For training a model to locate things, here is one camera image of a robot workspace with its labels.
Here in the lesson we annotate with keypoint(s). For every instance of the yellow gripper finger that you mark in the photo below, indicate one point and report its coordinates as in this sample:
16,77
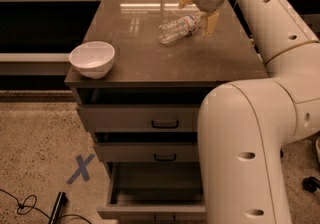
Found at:
183,3
208,23

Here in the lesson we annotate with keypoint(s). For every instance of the clear plastic water bottle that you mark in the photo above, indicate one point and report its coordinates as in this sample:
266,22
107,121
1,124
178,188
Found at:
179,28

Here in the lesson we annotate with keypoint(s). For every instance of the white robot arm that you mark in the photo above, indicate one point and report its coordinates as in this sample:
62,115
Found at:
242,125

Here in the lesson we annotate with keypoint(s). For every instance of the grey drawer cabinet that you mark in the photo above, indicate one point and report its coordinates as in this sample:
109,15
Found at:
141,61

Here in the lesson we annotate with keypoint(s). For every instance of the top grey drawer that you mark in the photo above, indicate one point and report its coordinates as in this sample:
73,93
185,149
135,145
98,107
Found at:
142,109

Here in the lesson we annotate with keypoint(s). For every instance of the grey drawer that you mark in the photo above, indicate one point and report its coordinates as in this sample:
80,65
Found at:
155,191
148,147
142,109

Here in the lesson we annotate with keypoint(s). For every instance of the middle grey drawer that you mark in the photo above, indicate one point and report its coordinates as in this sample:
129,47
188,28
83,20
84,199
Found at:
148,147

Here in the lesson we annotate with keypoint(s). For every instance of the bottom grey drawer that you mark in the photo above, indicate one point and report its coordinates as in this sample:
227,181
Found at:
155,191

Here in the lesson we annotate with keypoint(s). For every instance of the white bowl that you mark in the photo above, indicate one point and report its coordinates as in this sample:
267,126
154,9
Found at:
93,59

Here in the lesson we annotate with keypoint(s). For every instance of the shoe at right edge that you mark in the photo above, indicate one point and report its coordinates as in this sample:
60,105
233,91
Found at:
317,147

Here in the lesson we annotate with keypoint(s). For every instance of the black caster wheel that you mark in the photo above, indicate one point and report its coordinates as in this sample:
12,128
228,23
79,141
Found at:
311,184

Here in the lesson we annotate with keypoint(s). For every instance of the blue tape cross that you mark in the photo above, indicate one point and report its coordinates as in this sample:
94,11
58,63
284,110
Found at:
81,170

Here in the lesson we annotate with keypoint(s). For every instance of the black bar device on floor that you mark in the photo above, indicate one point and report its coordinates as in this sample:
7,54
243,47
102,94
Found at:
59,204

